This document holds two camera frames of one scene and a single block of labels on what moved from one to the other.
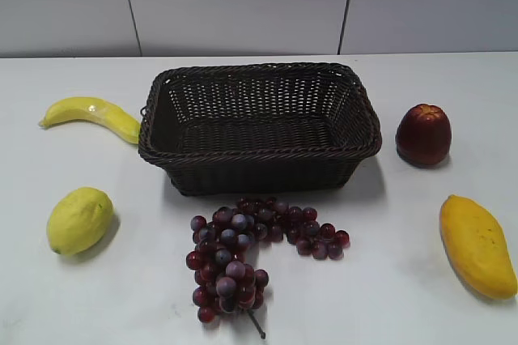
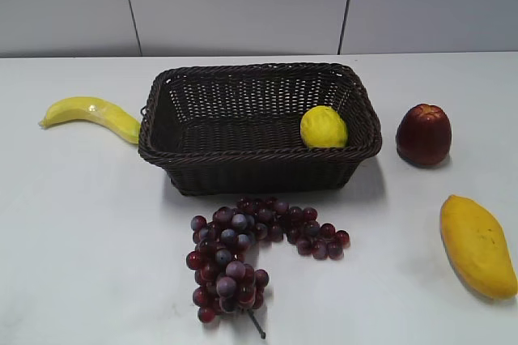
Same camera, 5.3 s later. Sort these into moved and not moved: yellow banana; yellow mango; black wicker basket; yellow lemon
Moved: yellow lemon
Not moved: yellow mango; yellow banana; black wicker basket
